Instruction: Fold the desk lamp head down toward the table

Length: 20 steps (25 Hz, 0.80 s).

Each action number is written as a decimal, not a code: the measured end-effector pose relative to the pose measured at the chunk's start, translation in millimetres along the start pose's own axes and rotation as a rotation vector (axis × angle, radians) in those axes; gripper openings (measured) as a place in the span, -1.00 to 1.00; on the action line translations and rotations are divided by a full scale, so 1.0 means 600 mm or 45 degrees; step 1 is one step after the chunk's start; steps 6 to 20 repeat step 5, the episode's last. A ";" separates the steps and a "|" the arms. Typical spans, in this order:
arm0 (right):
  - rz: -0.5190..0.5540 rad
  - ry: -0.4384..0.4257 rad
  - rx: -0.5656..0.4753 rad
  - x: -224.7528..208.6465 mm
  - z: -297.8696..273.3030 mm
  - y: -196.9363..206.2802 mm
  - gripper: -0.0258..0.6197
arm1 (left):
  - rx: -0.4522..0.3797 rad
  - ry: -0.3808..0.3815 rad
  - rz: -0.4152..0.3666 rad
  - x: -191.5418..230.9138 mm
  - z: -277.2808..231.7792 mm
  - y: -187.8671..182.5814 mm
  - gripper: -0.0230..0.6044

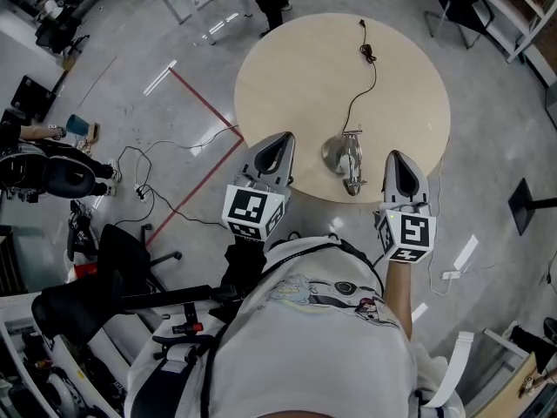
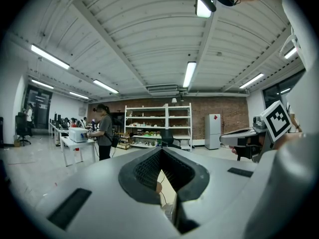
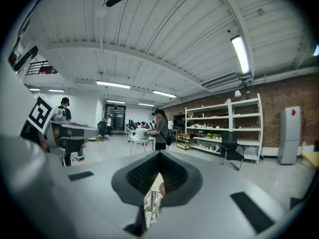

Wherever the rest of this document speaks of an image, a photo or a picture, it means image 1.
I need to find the black stand base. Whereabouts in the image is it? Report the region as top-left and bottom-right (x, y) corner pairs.
(507, 177), (557, 237)

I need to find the person's right forearm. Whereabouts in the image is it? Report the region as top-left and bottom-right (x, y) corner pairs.
(381, 258), (415, 342)

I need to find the dark blue harness strap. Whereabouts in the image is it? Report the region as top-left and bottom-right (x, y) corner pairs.
(128, 332), (214, 418)

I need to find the white robot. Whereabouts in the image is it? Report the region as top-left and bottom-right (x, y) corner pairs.
(0, 320), (131, 418)

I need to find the black flat case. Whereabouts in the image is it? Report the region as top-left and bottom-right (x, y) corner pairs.
(10, 74), (58, 124)

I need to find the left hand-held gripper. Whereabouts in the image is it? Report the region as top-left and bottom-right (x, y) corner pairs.
(221, 131), (297, 243)

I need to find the white shelf rack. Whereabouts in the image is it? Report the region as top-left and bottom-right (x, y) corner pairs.
(473, 0), (557, 91)

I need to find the person's white printed t-shirt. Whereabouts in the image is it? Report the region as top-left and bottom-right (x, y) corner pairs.
(124, 233), (466, 418)

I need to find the white strap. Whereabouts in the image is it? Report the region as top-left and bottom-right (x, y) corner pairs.
(422, 330), (475, 408)

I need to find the black lamp power cable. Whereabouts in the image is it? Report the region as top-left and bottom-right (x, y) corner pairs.
(341, 18), (378, 133)

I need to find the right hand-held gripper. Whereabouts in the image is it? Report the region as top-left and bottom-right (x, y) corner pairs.
(373, 149), (438, 263)

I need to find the round wooden table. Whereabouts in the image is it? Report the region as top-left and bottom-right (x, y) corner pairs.
(233, 12), (453, 203)

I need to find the blue cup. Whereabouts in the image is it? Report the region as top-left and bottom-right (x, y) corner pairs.
(65, 113), (91, 137)

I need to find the black office chair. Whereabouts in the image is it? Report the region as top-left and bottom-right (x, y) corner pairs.
(33, 0), (91, 57)
(96, 222), (184, 293)

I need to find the wooden board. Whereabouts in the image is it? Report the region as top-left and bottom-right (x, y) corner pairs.
(516, 349), (557, 409)

